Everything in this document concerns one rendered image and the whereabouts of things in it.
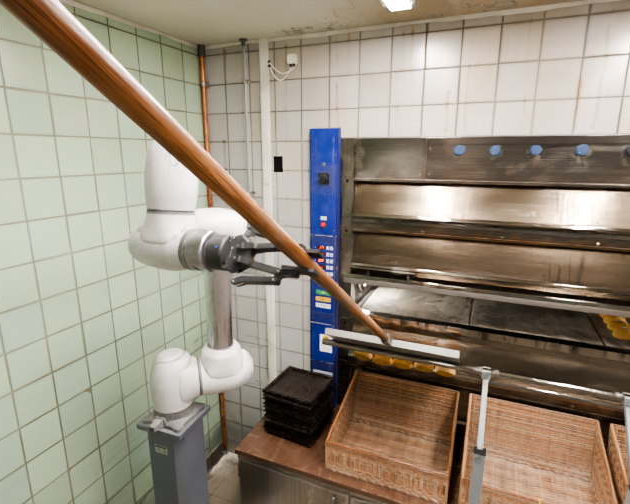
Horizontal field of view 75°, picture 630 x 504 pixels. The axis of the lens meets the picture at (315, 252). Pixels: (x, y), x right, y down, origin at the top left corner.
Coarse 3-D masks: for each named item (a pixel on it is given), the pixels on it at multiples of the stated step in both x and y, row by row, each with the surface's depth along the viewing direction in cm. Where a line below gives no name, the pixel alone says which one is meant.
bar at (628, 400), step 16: (368, 352) 185; (384, 352) 182; (400, 352) 181; (464, 368) 170; (480, 368) 168; (544, 384) 158; (560, 384) 157; (624, 400) 149; (480, 416) 159; (624, 416) 149; (480, 432) 156; (480, 448) 154; (480, 464) 152; (480, 480) 153; (480, 496) 155
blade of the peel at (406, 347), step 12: (336, 336) 176; (348, 336) 173; (360, 336) 172; (372, 336) 170; (384, 348) 181; (396, 348) 170; (408, 348) 164; (420, 348) 162; (432, 348) 161; (444, 348) 160; (456, 360) 165
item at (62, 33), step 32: (0, 0) 27; (32, 0) 28; (32, 32) 30; (64, 32) 30; (96, 64) 33; (128, 96) 36; (160, 128) 40; (192, 160) 45; (224, 192) 51; (256, 224) 60; (288, 256) 72
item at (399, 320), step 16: (384, 320) 219; (400, 320) 216; (416, 320) 214; (432, 320) 214; (480, 336) 201; (496, 336) 198; (512, 336) 196; (528, 336) 195; (576, 352) 186; (592, 352) 183; (608, 352) 181; (624, 352) 180
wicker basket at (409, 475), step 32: (352, 384) 221; (416, 384) 216; (352, 416) 228; (384, 416) 222; (416, 416) 216; (448, 416) 210; (352, 448) 185; (384, 448) 206; (416, 448) 206; (448, 448) 206; (384, 480) 183; (416, 480) 186; (448, 480) 170
